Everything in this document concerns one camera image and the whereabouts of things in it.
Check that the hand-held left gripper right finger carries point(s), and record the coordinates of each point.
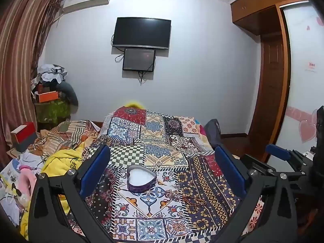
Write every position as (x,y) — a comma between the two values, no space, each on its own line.
(229,169)

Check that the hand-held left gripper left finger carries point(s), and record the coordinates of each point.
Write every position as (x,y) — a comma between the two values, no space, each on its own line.
(96,169)

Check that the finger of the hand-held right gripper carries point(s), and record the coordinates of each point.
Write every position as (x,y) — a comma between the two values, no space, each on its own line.
(260,162)
(278,151)

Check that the heart-shaped purple tin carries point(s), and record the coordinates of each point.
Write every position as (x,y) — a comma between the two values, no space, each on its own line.
(141,178)

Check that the pink heart sticker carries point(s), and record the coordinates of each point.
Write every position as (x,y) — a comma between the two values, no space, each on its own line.
(303,129)

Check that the yellow fleece blanket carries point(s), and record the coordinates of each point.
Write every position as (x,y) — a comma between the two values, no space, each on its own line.
(60,162)

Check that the dark blue bag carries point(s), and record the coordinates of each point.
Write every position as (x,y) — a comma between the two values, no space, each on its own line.
(214,133)

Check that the striped bed sheet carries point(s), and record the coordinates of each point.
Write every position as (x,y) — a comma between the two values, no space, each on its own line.
(68,134)

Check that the pink patterned pillow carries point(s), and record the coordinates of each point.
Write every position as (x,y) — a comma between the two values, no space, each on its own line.
(201,129)

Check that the pink cloth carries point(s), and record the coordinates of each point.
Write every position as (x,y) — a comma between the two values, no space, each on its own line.
(26,181)

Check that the colourful patchwork blanket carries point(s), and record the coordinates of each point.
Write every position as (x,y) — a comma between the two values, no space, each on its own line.
(164,136)

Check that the yellow plush toy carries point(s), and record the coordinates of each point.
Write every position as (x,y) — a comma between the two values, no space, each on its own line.
(134,104)

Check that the red box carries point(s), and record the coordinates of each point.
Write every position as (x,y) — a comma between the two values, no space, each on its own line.
(24,135)

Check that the dark grey cushion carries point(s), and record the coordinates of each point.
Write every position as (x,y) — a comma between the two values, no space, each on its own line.
(68,92)

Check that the white printed cloth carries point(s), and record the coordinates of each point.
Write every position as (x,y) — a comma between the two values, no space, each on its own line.
(11,182)

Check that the orange box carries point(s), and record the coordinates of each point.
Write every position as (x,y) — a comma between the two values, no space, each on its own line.
(46,96)

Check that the white paper label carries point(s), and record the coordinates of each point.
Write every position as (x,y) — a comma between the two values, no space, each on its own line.
(310,65)

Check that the pile of clothes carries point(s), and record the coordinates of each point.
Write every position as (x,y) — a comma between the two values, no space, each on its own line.
(49,74)

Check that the brown striped curtain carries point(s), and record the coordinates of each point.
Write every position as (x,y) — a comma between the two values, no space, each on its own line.
(20,55)

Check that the wooden overhead cabinet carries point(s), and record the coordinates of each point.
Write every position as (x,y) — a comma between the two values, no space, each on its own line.
(260,7)

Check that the white air conditioner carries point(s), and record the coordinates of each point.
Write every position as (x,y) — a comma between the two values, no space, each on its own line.
(86,1)

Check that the small black wall monitor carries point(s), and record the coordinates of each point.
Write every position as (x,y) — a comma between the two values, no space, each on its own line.
(138,59)

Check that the black wall television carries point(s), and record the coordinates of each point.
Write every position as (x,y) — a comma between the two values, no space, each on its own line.
(141,33)

